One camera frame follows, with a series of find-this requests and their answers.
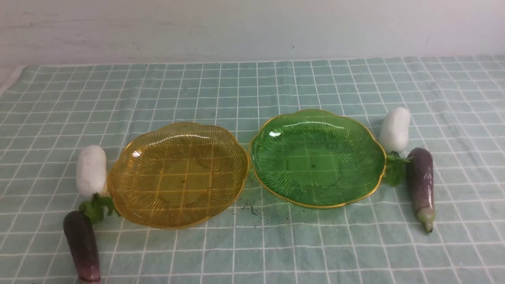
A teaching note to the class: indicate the white radish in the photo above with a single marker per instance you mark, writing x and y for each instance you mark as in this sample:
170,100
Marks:
91,177
394,137

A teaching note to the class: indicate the purple eggplant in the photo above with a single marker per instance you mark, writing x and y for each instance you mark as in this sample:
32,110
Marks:
420,182
81,240

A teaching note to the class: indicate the green plastic plate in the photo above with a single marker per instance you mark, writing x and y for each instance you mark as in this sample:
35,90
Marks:
316,159

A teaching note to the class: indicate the amber plastic plate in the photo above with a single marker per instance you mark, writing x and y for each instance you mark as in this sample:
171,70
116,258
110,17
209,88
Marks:
179,176

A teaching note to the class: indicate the green checkered tablecloth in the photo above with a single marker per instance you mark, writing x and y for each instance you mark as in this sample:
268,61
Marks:
49,114

